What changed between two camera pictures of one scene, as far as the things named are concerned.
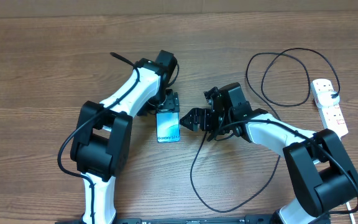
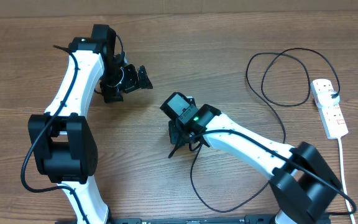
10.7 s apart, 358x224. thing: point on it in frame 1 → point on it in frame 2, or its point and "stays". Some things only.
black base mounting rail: (248, 219) stays
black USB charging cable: (235, 206) stays
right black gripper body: (219, 122) → (179, 139)
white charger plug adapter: (324, 98) stays
